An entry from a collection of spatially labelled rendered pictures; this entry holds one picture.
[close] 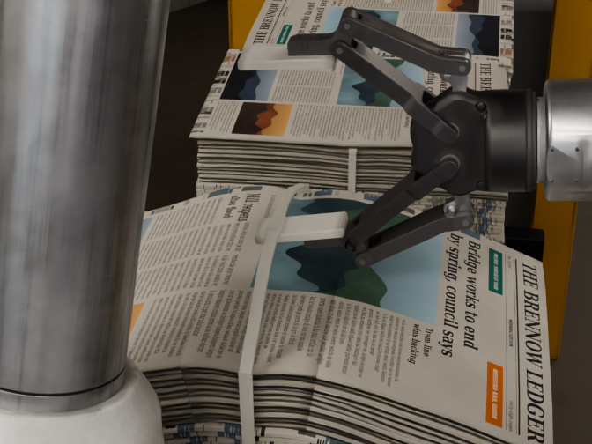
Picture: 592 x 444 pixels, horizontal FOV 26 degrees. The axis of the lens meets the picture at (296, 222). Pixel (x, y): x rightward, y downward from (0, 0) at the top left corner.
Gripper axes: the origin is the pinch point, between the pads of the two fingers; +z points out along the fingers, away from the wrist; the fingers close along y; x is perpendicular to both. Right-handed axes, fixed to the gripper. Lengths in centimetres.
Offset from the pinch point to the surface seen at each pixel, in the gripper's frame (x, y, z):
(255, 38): 82, 22, 17
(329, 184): 49, 28, 3
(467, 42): 84, 24, -13
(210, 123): 52, 21, 17
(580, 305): 186, 131, -36
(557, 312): 162, 118, -30
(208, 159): 49, 25, 17
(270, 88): 63, 22, 12
